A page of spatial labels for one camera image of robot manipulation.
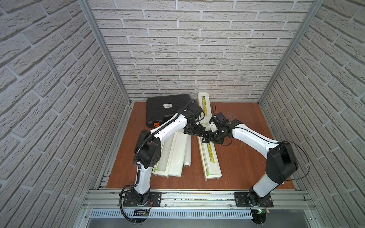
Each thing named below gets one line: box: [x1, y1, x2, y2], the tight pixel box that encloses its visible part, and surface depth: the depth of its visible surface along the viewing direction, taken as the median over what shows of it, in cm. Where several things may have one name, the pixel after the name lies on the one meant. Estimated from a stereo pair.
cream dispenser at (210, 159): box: [197, 135, 222, 181], surface depth 79 cm
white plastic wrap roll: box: [183, 134, 192, 168], surface depth 86 cm
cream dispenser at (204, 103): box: [198, 91, 212, 132], surface depth 112 cm
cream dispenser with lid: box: [152, 129, 185, 179], surface depth 83 cm
